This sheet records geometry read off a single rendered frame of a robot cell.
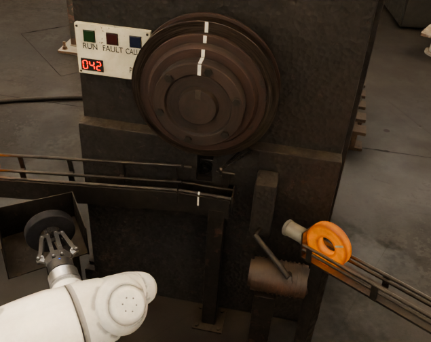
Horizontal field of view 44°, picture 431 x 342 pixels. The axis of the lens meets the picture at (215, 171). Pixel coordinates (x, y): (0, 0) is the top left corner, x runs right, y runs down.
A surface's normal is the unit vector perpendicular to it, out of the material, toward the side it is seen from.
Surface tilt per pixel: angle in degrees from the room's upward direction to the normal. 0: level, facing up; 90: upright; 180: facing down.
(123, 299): 45
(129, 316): 41
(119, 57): 90
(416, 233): 0
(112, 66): 90
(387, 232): 0
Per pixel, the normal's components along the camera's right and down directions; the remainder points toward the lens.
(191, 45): -0.22, -0.47
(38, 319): 0.20, -0.63
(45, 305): 0.10, -0.81
